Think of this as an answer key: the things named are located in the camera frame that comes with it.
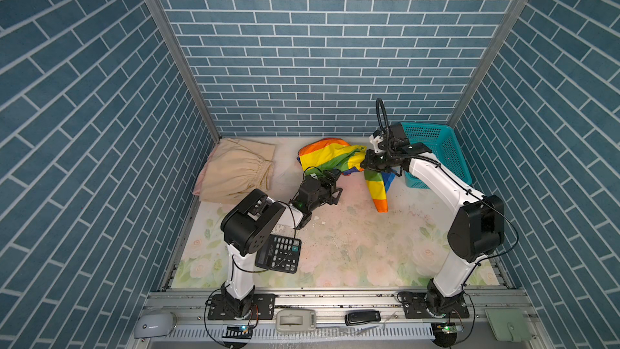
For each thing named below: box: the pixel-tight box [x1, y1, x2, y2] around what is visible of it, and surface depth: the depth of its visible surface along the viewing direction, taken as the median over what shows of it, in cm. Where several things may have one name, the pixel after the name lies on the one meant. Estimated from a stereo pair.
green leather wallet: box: [484, 307, 533, 342], surface depth 72 cm
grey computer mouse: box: [134, 310, 177, 339], surface depth 68 cm
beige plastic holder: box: [275, 308, 317, 333], surface depth 70 cm
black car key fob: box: [344, 309, 382, 326], surface depth 71 cm
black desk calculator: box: [255, 234, 302, 274], surface depth 84 cm
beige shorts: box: [199, 137, 277, 205], surface depth 101 cm
